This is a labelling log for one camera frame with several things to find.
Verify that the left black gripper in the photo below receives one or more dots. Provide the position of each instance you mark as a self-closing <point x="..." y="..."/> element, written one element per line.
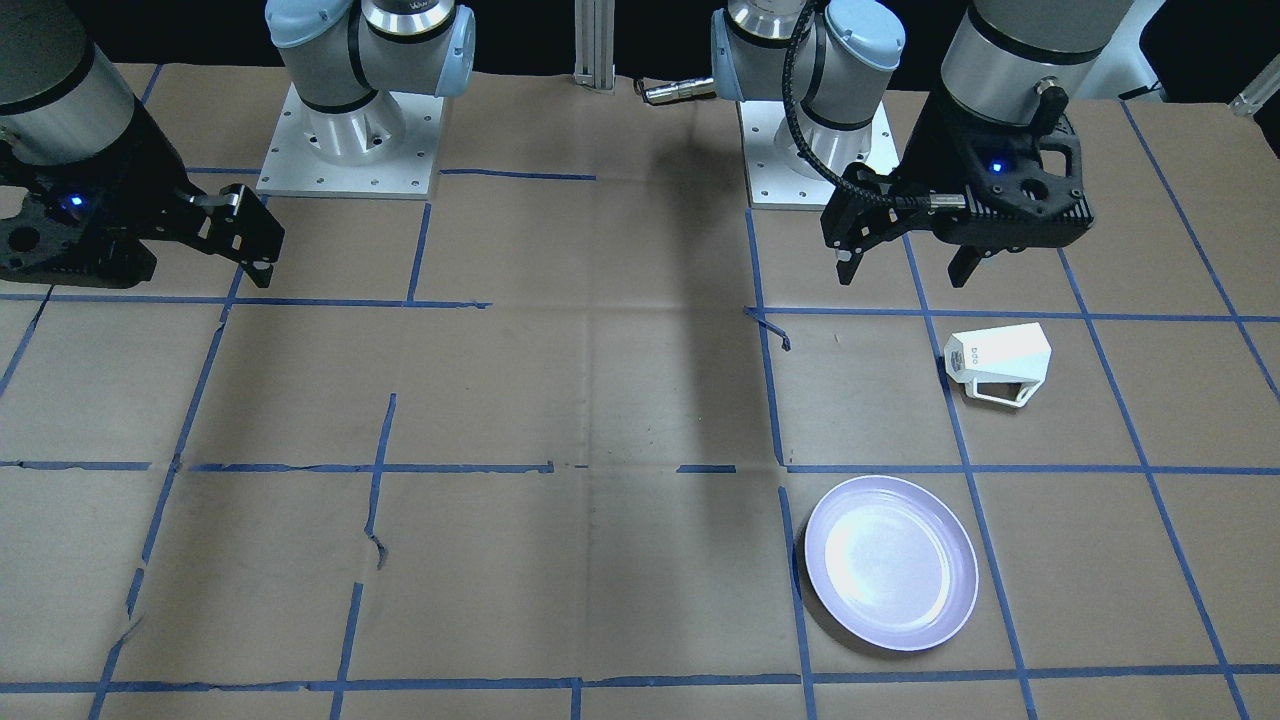
<point x="922" y="160"/>

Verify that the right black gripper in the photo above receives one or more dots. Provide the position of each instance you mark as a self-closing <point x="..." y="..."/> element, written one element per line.
<point x="148" y="172"/>

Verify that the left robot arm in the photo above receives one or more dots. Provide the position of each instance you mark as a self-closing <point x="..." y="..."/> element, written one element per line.
<point x="833" y="60"/>

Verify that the lilac plate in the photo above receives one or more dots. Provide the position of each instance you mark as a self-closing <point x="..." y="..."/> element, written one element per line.
<point x="891" y="563"/>

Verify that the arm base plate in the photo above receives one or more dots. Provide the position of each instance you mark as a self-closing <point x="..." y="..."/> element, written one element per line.
<point x="388" y="149"/>
<point x="779" y="178"/>

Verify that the silver cable connector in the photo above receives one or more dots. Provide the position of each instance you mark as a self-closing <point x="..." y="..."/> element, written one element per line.
<point x="672" y="92"/>

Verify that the aluminium frame post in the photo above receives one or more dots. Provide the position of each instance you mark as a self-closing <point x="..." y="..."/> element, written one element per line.
<point x="593" y="32"/>

